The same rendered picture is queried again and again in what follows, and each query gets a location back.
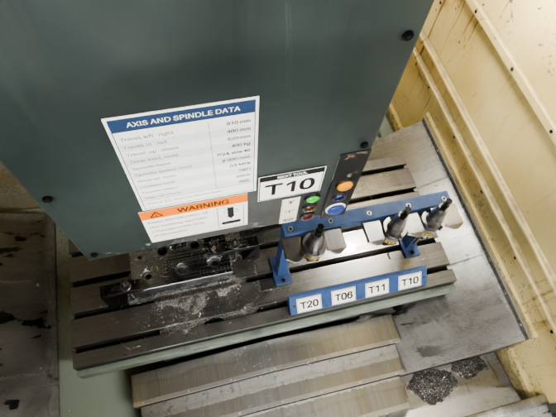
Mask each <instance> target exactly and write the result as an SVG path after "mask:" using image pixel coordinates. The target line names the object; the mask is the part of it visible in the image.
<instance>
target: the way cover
mask: <svg viewBox="0 0 556 417"><path fill-rule="evenodd" d="M399 342H400V338H399V335H398V333H397V330H396V327H395V324H394V321H393V318H392V316H391V314H388V315H384V316H380V317H375V318H371V319H364V320H360V321H357V322H352V323H348V324H341V325H337V326H332V327H329V328H321V329H318V330H314V331H309V332H305V333H298V334H294V335H290V336H286V337H282V338H275V339H271V340H266V341H264V342H260V343H254V344H251V345H247V346H245V347H239V348H235V349H232V350H228V351H226V352H220V353H216V354H213V355H209V356H207V357H201V358H197V359H194V360H191V361H187V362H182V363H178V364H175V365H172V366H168V367H162V368H159V369H155V370H153V371H147V372H143V373H140V374H136V375H133V376H131V380H132V397H133V408H136V409H139V410H141V417H238V416H239V417H245V416H246V417H377V416H380V415H387V414H389V413H391V412H395V411H397V410H403V409H406V408H410V404H409V402H408V400H407V398H406V395H405V392H404V389H403V386H402V384H401V381H400V377H399V375H401V374H404V373H405V370H404V369H403V367H402V364H401V361H400V357H399V354H398V352H397V350H396V347H395V344H396V343H399ZM253 346H254V347H253ZM243 348H244V349H243ZM248 348H249V349H248ZM239 351H240V353H239ZM241 351H242V353H241ZM233 352H234V353H233ZM239 354H240V355H239ZM236 359H237V360H236ZM239 359H240V360H239ZM269 359H270V361H269ZM267 360H268V361H267ZM307 363H308V364H307ZM312 363H313V364H312ZM258 364H259V365H258ZM305 364H306V365H305ZM290 366H291V367H290ZM234 367H235V368H234ZM272 368H273V369H272ZM292 368H293V369H292ZM243 369H244V370H243ZM291 369H292V370H291ZM271 370H272V371H271ZM283 370H284V371H283ZM265 373H267V374H265ZM276 373H277V374H276ZM283 373H284V374H283ZM260 375H261V377H260V379H259V376H260ZM266 375H267V376H266ZM263 376H264V377H263ZM244 377H245V378H244ZM253 377H254V378H255V379H254V378H253ZM242 380H244V381H242ZM245 380H246V381H245ZM254 380H255V381H254ZM262 380H263V381H262ZM237 382H238V383H237ZM234 383H235V384H234ZM239 383H240V384H239ZM240 392H241V393H240ZM324 394H325V395H324ZM314 395H315V397H314ZM307 396H308V397H307ZM316 397H317V398H316ZM318 397H319V398H318ZM308 398H309V400H311V399H312V400H311V401H309V400H307V399H308ZM310 398H311V399H310ZM297 401H298V402H297ZM301 401H302V402H301ZM296 402H297V403H296ZM298 403H299V404H298ZM288 404H290V405H288ZM292 404H293V405H292ZM291 405H292V406H291ZM279 407H280V408H279ZM303 407H304V408H303ZM271 408H275V409H272V410H271ZM263 410H264V411H263ZM264 412H265V413H264Z"/></svg>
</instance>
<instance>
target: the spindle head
mask: <svg viewBox="0 0 556 417"><path fill-rule="evenodd" d="M433 3H434V0H0V161H1V162H2V163H3V164H4V166H5V167H6V168H7V169H8V170H9V171H10V172H11V174H12V175H13V176H14V177H15V178H16V179H17V181H18V182H19V183H20V184H21V185H22V186H23V187H24V189H25V190H26V191H27V192H28V193H29V194H30V195H31V197H32V198H33V199H34V200H35V201H36V202H37V203H38V204H39V205H40V206H41V207H42V208H43V209H44V211H45V212H46V213H47V214H48V215H49V216H50V218H51V219H52V220H53V221H54V222H55V223H56V224H57V226H58V227H59V228H60V229H61V230H62V231H63V232H64V234H65V235H66V236H67V237H68V238H69V239H70V240H71V242H72V243H73V244H74V245H75V246H76V247H77V248H78V249H79V250H80V251H81V252H82V253H83V254H84V256H85V257H86V258H87V259H88V260H90V261H91V260H95V259H99V258H104V257H108V256H116V255H121V254H125V253H129V252H137V251H141V250H146V249H151V248H155V247H163V246H167V245H171V244H176V243H181V242H188V241H193V240H197V239H201V238H206V237H214V236H218V235H223V234H227V233H231V232H239V231H244V230H248V229H253V228H260V227H265V226H269V225H273V224H278V223H279V219H280V208H281V202H282V199H291V198H295V197H301V198H300V205H299V209H298V213H297V217H296V220H299V219H300V216H301V215H302V214H303V213H304V212H303V211H302V208H303V207H304V206H305V205H306V204H307V203H306V202H305V201H304V198H305V197H306V196H308V195H310V194H320V196H321V198H320V200H319V201H317V202H315V203H316V204H317V205H318V207H317V208H316V209H315V210H314V211H312V212H314V213H315V217H316V216H320V215H321V213H322V211H323V208H324V203H325V200H326V198H327V195H328V191H329V188H330V185H331V183H332V179H333V175H334V172H335V170H336V167H337V164H338V160H339V157H340V155H341V154H344V153H349V152H354V151H363V150H368V149H371V148H372V145H373V143H374V141H375V139H376V136H377V133H378V132H379V130H380V127H381V124H382V122H383V120H384V117H385V115H386V112H387V110H388V108H389V106H390V104H391V100H392V99H393V97H394V94H395V91H396V89H397V87H398V85H399V82H400V79H401V77H402V75H403V73H404V71H405V67H406V66H407V64H408V61H409V59H410V56H411V54H412V52H413V49H414V48H415V44H416V42H417V40H418V38H419V34H420V32H421V31H422V28H423V26H424V23H425V21H426V19H427V16H428V15H429V11H430V9H431V7H432V5H433ZM255 96H259V118H258V143H257V167H256V190H255V191H251V192H246V193H247V225H242V226H237V227H233V228H225V229H221V230H216V231H212V232H204V233H200V234H195V235H190V236H186V237H178V238H174V239H169V240H164V241H160V242H152V241H151V239H150V237H149V235H148V233H147V231H146V229H145V227H144V225H143V222H142V220H141V218H140V216H139V214H138V213H141V212H146V211H151V210H156V209H164V208H169V207H174V206H178V205H183V204H177V205H173V206H168V207H164V208H155V209H150V210H146V211H143V210H142V208H141V205H140V204H139V202H138V199H137V197H136V195H135V193H134V190H133V188H132V186H131V184H130V182H129V179H128V178H127V175H126V173H125V170H124V169H123V167H122V164H121V162H120V160H119V158H118V156H117V153H116V151H115V149H114V147H113V144H112V143H111V140H110V138H109V136H108V134H107V132H106V129H105V127H104V125H103V123H102V120H101V119H103V118H109V117H120V116H126V115H131V114H137V113H148V112H154V111H159V110H165V109H171V108H182V107H187V106H193V105H199V104H205V103H215V102H221V101H227V100H233V99H239V98H249V97H255ZM322 165H326V166H327V167H326V171H325V173H324V178H323V181H322V184H321V187H320V190H318V191H313V192H308V193H304V194H296V195H291V196H286V197H282V198H277V199H269V200H264V201H260V202H257V195H258V177H261V176H266V175H274V174H279V173H284V172H289V171H294V170H303V169H308V168H312V167H317V166H322ZM246 193H242V194H246ZM233 195H238V194H232V195H228V196H233ZM228 196H223V197H228ZM223 197H218V198H213V199H219V198H223ZM205 200H210V199H205ZM205 200H200V201H195V202H191V203H186V204H192V203H196V202H201V201H205Z"/></svg>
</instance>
